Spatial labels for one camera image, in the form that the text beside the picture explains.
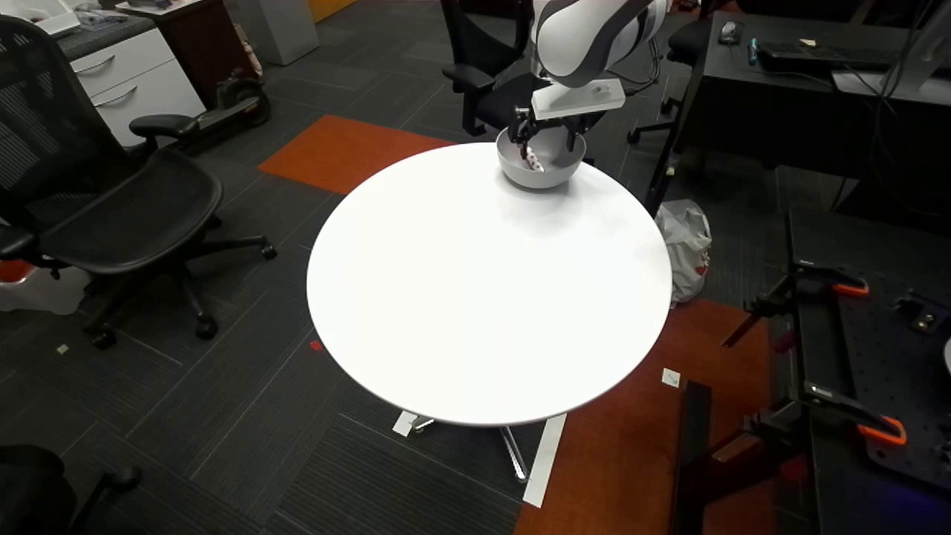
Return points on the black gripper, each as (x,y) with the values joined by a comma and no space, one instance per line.
(528,126)

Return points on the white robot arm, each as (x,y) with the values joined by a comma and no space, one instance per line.
(574,47)

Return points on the grey round bowl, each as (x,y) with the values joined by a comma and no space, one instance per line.
(544,162)

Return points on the black office chair at desk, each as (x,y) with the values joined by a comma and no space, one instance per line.
(485,68)

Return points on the white plastic bag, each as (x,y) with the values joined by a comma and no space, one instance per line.
(687,242)

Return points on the white round table base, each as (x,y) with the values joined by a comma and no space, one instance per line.
(531,471)

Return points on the black side desk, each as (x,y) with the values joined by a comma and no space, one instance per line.
(846,99)

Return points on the white drawer cabinet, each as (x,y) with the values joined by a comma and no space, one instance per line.
(135,77)

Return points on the black mesh office chair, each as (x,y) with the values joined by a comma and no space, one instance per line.
(73,197)

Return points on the orange handled clamp upper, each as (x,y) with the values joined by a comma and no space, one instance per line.
(798,279)

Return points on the orange handled clamp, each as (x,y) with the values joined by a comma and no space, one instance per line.
(813,401)
(798,279)

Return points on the orange handled clamp lower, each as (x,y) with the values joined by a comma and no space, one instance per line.
(813,401)

